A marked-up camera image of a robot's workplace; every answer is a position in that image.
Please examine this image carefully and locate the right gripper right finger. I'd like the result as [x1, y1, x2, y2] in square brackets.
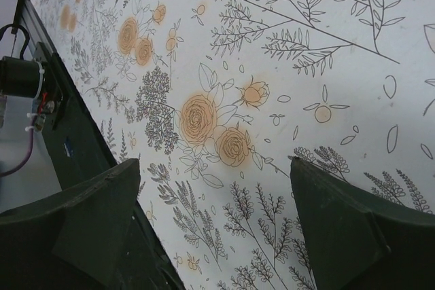
[290, 158, 434, 289]

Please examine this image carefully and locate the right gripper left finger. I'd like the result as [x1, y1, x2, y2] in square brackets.
[1, 159, 140, 289]

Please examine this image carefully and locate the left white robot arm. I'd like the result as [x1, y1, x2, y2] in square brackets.
[1, 23, 48, 125]

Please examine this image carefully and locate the floral patterned table mat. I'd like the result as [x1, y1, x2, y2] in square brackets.
[31, 0, 434, 289]

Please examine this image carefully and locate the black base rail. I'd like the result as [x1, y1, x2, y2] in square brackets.
[14, 0, 184, 289]

